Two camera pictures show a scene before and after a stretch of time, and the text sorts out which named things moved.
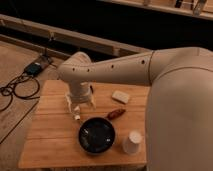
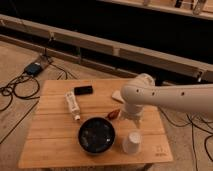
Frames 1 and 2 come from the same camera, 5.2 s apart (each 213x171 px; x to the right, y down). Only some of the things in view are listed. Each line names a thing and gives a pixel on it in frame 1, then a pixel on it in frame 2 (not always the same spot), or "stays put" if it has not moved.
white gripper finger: (70, 109) -> (138, 122)
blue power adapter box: (33, 69) stays put
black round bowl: (96, 135) stays put
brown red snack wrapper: (115, 113) stays put
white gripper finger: (92, 102) -> (123, 115)
